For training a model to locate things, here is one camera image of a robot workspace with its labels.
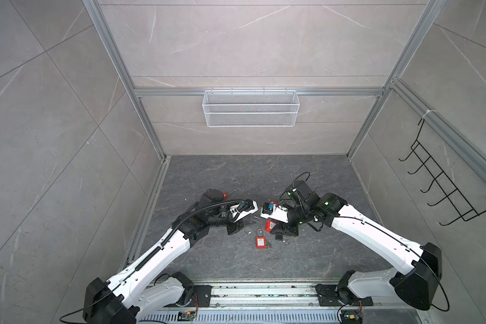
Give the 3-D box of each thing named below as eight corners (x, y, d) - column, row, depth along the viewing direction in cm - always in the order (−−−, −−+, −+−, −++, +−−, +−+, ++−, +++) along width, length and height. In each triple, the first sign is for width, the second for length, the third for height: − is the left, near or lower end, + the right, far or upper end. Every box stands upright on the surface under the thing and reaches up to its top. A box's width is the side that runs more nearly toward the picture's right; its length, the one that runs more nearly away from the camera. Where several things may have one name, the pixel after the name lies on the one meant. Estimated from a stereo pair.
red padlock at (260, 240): (256, 248, 87) (256, 247, 85) (255, 230, 92) (255, 228, 91) (266, 248, 87) (266, 247, 85) (265, 230, 92) (265, 228, 91)
